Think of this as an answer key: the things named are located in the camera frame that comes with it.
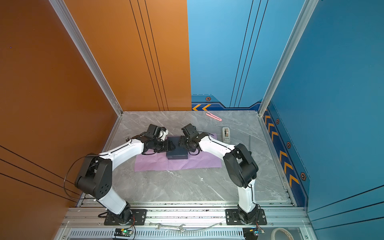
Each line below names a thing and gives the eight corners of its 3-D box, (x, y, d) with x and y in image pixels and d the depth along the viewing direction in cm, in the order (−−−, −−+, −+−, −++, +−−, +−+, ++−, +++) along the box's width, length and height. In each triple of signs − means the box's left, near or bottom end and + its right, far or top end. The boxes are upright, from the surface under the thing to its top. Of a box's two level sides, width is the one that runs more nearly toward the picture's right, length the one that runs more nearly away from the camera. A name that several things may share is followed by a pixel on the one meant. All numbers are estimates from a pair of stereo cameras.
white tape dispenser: (223, 144, 103) (224, 139, 99) (221, 131, 110) (222, 127, 106) (230, 144, 103) (231, 139, 99) (228, 131, 110) (229, 127, 106)
